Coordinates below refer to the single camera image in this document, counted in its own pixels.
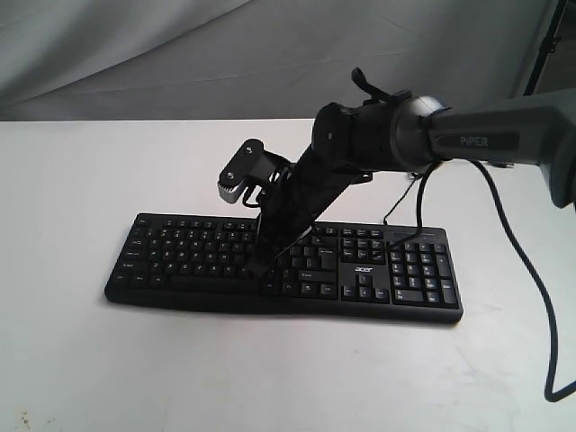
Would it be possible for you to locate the black keyboard USB cable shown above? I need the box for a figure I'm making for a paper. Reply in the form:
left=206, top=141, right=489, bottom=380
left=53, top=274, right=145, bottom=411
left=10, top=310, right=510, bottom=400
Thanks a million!
left=382, top=159, right=514, bottom=225

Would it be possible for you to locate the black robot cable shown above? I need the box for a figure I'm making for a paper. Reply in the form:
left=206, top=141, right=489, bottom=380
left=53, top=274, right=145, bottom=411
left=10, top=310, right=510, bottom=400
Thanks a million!
left=242, top=159, right=576, bottom=404

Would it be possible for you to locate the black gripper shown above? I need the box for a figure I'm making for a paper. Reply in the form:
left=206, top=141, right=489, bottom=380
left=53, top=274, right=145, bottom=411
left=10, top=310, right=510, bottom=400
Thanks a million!
left=247, top=148, right=360, bottom=275

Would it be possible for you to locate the wrist camera with black bracket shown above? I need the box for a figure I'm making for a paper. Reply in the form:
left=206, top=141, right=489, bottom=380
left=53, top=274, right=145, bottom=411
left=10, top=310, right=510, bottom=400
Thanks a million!
left=217, top=139, right=293, bottom=209

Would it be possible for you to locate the black Acer keyboard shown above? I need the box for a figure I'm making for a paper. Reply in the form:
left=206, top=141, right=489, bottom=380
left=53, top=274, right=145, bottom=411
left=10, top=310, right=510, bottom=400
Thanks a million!
left=104, top=213, right=464, bottom=324

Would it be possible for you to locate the black stand pole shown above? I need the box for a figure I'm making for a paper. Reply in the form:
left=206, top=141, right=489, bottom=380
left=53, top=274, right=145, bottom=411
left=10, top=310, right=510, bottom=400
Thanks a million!
left=515, top=1, right=569, bottom=96

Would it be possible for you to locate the grey backdrop cloth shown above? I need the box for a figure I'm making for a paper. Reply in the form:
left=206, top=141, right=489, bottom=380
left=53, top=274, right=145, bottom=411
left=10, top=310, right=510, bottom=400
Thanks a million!
left=1, top=1, right=554, bottom=121

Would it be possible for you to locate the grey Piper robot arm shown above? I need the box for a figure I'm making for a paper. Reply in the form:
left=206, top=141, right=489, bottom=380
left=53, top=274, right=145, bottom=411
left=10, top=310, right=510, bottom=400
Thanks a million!
left=247, top=89, right=575, bottom=276

